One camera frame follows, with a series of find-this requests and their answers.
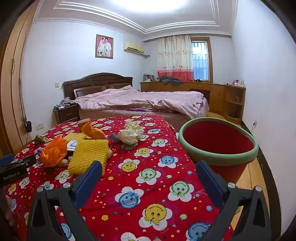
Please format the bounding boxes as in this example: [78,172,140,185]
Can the crumpled pale clothes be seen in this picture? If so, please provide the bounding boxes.
[59,97,76,108]

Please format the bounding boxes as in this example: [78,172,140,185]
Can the small yellow foam fruit net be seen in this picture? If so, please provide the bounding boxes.
[63,132,87,142]

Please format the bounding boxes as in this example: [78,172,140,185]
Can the large yellow foam fruit net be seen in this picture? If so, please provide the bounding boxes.
[68,139,109,175]

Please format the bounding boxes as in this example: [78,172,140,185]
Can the cream and red curtain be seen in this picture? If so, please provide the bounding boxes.
[157,34,194,82]

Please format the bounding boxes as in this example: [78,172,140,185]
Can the orange plastic bag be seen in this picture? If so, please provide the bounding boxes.
[40,136,70,168]

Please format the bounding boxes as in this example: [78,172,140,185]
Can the white blue card box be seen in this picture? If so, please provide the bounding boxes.
[67,140,79,152]

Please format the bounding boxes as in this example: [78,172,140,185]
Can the dark wooden nightstand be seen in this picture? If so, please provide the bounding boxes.
[53,104,80,124]

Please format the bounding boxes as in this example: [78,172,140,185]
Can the white tissue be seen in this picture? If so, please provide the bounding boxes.
[117,119,145,144]

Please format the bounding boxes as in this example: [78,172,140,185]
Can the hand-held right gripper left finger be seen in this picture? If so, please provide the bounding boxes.
[26,160,103,241]

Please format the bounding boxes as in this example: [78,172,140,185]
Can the dark wooden bed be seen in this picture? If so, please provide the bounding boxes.
[63,72,210,121]

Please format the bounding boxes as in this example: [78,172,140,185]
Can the barred window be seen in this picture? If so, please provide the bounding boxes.
[191,38,212,81]

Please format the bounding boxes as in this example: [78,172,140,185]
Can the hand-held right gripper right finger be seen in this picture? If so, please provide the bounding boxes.
[195,160,272,241]

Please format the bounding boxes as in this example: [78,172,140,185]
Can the red bin with green rim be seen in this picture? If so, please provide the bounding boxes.
[178,117,259,184]

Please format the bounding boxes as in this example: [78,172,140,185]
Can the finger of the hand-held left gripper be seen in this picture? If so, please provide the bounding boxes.
[4,154,37,168]
[0,154,15,166]

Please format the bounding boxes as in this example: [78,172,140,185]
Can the person's left hand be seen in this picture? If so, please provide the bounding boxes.
[5,196,15,227]

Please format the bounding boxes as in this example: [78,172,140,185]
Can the green wrapper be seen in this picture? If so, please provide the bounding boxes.
[35,135,55,143]

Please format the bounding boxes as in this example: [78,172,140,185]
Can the wooden corner shelf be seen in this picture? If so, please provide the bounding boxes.
[224,85,246,126]

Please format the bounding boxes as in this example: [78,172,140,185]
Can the long wooden desk cabinet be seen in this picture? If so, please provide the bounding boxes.
[140,81,226,114]

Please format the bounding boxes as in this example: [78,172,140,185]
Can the wooden wardrobe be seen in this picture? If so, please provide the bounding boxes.
[0,7,42,158]

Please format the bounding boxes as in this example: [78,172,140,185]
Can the pink quilt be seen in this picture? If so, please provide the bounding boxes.
[74,85,208,120]

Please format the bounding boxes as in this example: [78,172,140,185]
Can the framed wall photo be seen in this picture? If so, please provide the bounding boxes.
[95,34,114,59]

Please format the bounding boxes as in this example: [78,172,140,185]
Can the grey crumpled clothes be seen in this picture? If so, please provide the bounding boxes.
[159,76,183,85]

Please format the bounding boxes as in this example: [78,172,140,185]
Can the ceiling light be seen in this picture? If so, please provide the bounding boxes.
[111,0,192,12]

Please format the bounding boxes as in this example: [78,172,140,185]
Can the wall air conditioner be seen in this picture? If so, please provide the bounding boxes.
[123,42,144,55]

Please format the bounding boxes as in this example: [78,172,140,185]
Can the orange peel piece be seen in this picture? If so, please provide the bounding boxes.
[80,122,94,137]
[91,128,106,140]

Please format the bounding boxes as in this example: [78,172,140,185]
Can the red smiley flower blanket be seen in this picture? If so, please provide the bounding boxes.
[5,115,234,241]

